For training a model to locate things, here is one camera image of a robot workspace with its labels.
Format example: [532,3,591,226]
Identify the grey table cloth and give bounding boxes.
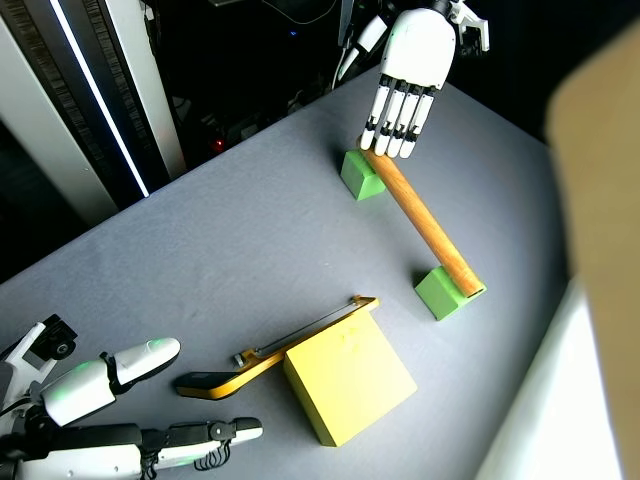
[0,64,576,480]

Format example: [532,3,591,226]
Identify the round wooden dowel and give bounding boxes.
[355,135,483,296]

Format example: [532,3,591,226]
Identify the green support block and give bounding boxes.
[414,266,488,322]
[340,148,387,202]

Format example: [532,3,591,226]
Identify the thin grey cable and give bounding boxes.
[259,0,342,26]

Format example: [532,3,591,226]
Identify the white backdrop sheet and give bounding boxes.
[474,279,629,480]

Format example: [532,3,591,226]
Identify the white light strip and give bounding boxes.
[48,0,150,199]

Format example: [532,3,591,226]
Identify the tan blurred board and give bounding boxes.
[544,24,640,480]

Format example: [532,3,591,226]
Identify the yellow hacksaw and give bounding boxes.
[174,294,380,401]

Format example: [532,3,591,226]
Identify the narrow white upright post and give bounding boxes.
[102,0,187,180]

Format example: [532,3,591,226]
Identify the yellow block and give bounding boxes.
[283,312,419,448]

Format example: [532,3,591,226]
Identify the wide white upright post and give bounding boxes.
[0,14,119,226]

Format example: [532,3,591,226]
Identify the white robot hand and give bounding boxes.
[333,7,459,159]
[0,337,264,480]

